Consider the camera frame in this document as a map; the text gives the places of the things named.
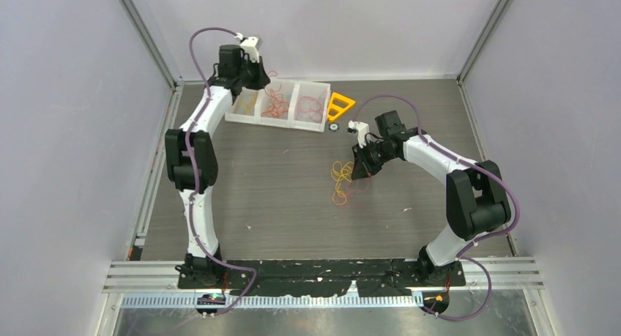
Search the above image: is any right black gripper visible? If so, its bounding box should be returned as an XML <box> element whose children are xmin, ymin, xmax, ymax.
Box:
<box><xmin>352</xmin><ymin>139</ymin><xmax>397</xmax><ymax>181</ymax></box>

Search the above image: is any orange red cable pile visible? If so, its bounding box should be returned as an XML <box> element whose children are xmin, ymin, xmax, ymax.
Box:
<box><xmin>330</xmin><ymin>160</ymin><xmax>372</xmax><ymax>206</ymax></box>

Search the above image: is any thin red cable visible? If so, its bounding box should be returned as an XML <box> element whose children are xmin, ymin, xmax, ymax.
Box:
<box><xmin>296</xmin><ymin>93</ymin><xmax>328</xmax><ymax>125</ymax></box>

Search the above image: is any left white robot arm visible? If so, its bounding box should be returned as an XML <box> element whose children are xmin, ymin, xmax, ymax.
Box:
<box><xmin>164</xmin><ymin>45</ymin><xmax>270</xmax><ymax>289</ymax></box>

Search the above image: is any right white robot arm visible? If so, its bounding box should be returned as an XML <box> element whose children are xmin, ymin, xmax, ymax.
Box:
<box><xmin>347</xmin><ymin>111</ymin><xmax>511</xmax><ymax>285</ymax></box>

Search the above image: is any white three-compartment bin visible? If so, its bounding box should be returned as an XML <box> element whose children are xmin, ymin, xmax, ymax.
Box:
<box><xmin>224</xmin><ymin>78</ymin><xmax>331</xmax><ymax>132</ymax></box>

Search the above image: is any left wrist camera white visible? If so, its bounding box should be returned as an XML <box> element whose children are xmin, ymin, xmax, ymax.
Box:
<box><xmin>235</xmin><ymin>32</ymin><xmax>261</xmax><ymax>63</ymax></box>

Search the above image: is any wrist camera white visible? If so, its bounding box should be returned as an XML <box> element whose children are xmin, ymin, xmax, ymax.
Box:
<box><xmin>235</xmin><ymin>32</ymin><xmax>261</xmax><ymax>63</ymax></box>
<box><xmin>347</xmin><ymin>120</ymin><xmax>370</xmax><ymax>149</ymax></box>

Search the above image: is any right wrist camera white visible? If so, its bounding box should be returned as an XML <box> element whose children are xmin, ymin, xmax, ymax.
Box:
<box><xmin>347</xmin><ymin>120</ymin><xmax>370</xmax><ymax>149</ymax></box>

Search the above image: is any yellow triangular plastic frame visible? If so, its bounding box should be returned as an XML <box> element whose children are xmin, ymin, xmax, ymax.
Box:
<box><xmin>327</xmin><ymin>92</ymin><xmax>356</xmax><ymax>122</ymax></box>

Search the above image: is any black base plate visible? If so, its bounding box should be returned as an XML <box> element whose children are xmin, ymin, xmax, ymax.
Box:
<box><xmin>175</xmin><ymin>258</ymin><xmax>466</xmax><ymax>297</ymax></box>

